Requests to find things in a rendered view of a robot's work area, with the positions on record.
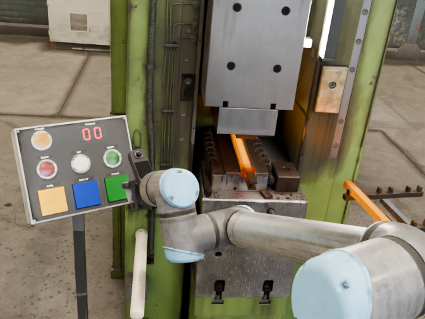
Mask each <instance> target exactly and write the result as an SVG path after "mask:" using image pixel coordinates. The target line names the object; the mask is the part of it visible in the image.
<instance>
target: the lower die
mask: <svg viewBox="0 0 425 319"><path fill-rule="evenodd" d="M210 129H211V133H212V138H213V143H214V148H215V150H216V154H217V159H218V164H217V165H216V160H215V159H210V160H209V171H208V172H209V178H210V182H211V189H212V191H253V192H260V191H262V190H266V187H267V182H268V174H269V173H268V170H267V168H266V165H265V166H264V167H263V168H261V167H262V165H263V164H264V161H263V160H262V161H261V162H259V160H260V159H261V158H262V156H261V154H260V155H259V157H257V155H258V154H259V153H260V151H259V149H258V150H257V152H255V150H256V148H258V147H257V144H256V145H255V146H254V147H253V145H254V143H256V141H255V139H254V140H253V141H252V142H251V139H242V141H243V144H244V147H245V150H246V152H247V156H248V158H249V161H250V164H251V167H252V168H255V169H256V172H255V176H256V180H257V184H255V185H256V188H257V190H248V188H247V184H246V181H245V178H244V177H242V176H241V174H242V164H241V162H240V158H239V156H238V152H237V149H236V146H235V143H234V140H233V136H232V134H217V133H216V128H215V126H214V128H210ZM210 157H215V154H213V153H211V154H209V155H208V159H209V158H210ZM234 187H236V188H237V189H236V190H234V189H233V188H234Z"/></svg>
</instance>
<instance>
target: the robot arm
mask: <svg viewBox="0 0 425 319"><path fill-rule="evenodd" d="M128 160H129V162H130V166H131V168H132V170H133V174H134V175H135V178H136V180H130V181H127V182H124V183H122V184H121V186H122V189H125V191H126V196H127V199H128V202H129V203H130V206H131V209H132V210H135V211H138V210H153V209H156V208H157V210H158V215H159V222H160V227H161V234H162V238H163V248H164V252H165V256H166V259H167V260H168V261H169V262H172V263H189V262H194V261H198V260H202V259H203V258H204V253H203V252H206V251H211V250H213V249H217V248H221V247H225V246H236V247H242V248H247V249H251V250H255V251H259V252H262V253H266V254H270V255H273V256H277V257H280V258H284V259H287V260H292V261H296V262H299V263H303V265H302V266H301V267H300V268H299V270H298V272H297V274H296V276H295V278H294V281H293V285H292V310H293V315H294V318H297V319H416V318H419V317H420V316H423V315H425V232H423V231H422V230H419V229H418V228H416V227H413V226H411V225H407V224H405V223H400V222H390V221H380V222H376V223H374V224H372V225H371V226H370V227H368V228H365V227H357V226H352V225H343V224H338V223H330V222H320V221H315V220H306V219H301V218H293V217H288V216H279V215H270V214H265V213H256V212H254V210H253V209H252V208H250V207H249V206H246V205H236V206H233V207H231V208H226V209H223V210H217V211H212V212H208V213H204V214H200V215H197V212H196V206H195V202H196V200H197V198H198V196H199V183H198V181H197V179H196V177H195V176H194V175H193V174H192V173H191V172H189V171H188V170H185V169H180V168H171V169H169V170H160V171H155V172H154V171H152V168H151V165H150V163H149V160H148V158H147V155H146V153H145V151H144V149H137V150H132V151H129V154H128ZM131 195H132V198H133V202H131ZM133 203H135V208H136V209H134V208H133ZM140 206H141V208H139V207H140Z"/></svg>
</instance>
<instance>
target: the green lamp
mask: <svg viewBox="0 0 425 319"><path fill-rule="evenodd" d="M119 160H120V156H119V154H118V153H117V152H115V151H110V152H108V153H107V155H106V161H107V163H108V164H110V165H116V164H117V163H118V162H119Z"/></svg>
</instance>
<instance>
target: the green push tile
mask: <svg viewBox="0 0 425 319"><path fill-rule="evenodd" d="M104 181H105V186H106V192H107V196H108V202H113V201H118V200H122V199H127V196H126V191H125V189H122V186H121V184H122V183H124V182H127V181H129V179H128V175H127V174H126V175H120V176H116V177H109V178H105V179H104Z"/></svg>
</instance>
